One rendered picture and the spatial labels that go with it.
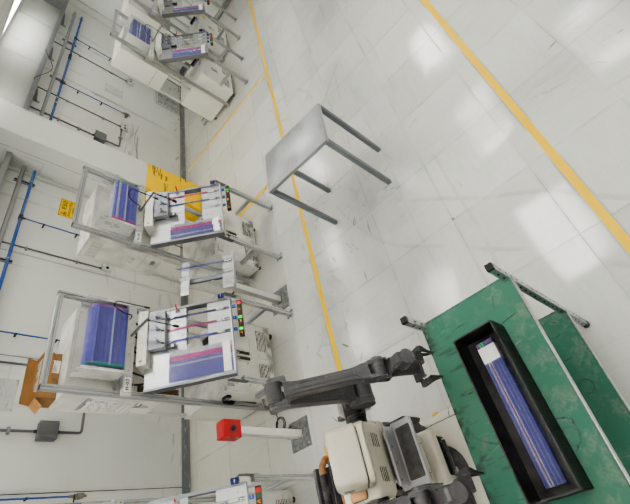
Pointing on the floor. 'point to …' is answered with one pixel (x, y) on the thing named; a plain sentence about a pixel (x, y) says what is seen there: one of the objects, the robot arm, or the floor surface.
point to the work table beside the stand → (283, 155)
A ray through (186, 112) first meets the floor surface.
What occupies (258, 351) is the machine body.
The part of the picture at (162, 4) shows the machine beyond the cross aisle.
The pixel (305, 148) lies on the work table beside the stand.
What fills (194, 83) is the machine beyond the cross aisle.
